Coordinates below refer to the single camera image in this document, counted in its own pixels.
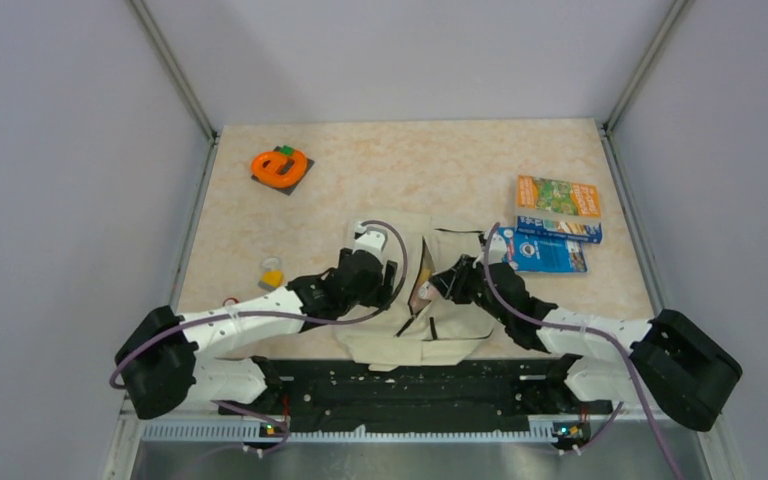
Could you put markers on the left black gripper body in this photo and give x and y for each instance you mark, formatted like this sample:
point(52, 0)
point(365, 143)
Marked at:
point(377, 294)

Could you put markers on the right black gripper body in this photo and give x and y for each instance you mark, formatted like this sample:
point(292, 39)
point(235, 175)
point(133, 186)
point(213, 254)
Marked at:
point(468, 286)

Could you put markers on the cream canvas backpack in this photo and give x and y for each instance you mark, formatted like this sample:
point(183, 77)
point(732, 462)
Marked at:
point(421, 328)

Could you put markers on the pink white correction tape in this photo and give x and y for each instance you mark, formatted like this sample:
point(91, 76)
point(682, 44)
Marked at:
point(419, 298)

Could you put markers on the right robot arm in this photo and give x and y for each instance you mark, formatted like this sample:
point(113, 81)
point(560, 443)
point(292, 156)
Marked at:
point(666, 361)

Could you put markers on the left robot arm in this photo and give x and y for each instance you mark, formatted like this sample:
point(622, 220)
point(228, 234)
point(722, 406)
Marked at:
point(172, 359)

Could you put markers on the blue book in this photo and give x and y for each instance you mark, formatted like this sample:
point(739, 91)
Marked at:
point(536, 245)

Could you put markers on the yellow grey sharpener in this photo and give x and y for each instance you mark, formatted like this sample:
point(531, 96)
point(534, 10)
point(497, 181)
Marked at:
point(271, 280)

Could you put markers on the orange green book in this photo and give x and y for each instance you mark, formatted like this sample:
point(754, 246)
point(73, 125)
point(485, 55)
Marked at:
point(557, 200)

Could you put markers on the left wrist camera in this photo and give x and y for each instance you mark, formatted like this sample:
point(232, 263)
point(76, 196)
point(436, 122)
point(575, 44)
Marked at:
point(369, 239)

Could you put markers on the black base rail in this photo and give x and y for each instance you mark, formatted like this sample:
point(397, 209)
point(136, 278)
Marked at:
point(472, 396)

